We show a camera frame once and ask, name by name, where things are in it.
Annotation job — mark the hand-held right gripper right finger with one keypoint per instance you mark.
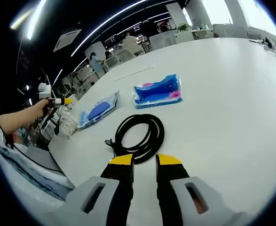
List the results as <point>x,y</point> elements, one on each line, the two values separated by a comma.
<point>168,188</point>

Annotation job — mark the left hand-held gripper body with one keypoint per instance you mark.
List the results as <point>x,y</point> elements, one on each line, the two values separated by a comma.
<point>43,90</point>

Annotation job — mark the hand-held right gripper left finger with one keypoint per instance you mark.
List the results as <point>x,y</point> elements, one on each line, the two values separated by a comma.
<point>121,188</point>

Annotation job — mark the clear water bottle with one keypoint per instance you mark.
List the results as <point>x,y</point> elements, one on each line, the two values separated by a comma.
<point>66,114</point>

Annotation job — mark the blue wet wipes pack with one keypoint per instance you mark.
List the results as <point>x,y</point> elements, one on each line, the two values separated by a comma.
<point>97,110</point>

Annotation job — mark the blue tissue pack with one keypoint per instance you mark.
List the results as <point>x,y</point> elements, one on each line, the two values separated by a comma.
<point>156,93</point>

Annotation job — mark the white tabletop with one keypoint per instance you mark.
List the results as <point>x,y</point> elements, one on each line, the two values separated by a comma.
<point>210,117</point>

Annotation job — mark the person's left hand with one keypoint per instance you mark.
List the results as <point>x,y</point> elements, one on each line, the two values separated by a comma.
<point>41,107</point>

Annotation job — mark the black tripod stand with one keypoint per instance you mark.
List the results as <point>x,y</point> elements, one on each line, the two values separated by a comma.
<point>49,122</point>

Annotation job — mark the ceiling air conditioner vent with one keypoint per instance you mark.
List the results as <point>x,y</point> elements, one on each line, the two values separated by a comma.
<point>67,40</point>

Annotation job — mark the white office chair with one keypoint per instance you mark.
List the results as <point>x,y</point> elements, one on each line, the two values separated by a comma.
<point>114,61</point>

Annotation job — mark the person's white shirt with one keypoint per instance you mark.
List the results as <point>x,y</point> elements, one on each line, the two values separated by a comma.
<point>1,146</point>

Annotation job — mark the person's blue jeans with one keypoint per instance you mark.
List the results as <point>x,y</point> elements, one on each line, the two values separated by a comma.
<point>29,174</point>

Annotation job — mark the long ceiling light strip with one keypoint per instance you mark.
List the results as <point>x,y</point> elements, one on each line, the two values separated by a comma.
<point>104,22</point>

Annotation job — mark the grey office chair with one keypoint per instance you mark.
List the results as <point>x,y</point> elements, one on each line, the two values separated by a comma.
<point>162,40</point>

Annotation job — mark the green potted plant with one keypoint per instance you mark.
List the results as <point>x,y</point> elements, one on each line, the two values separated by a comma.
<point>183,27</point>

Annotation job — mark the large bright window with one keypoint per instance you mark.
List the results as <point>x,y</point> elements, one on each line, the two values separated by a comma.
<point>216,10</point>
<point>257,16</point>

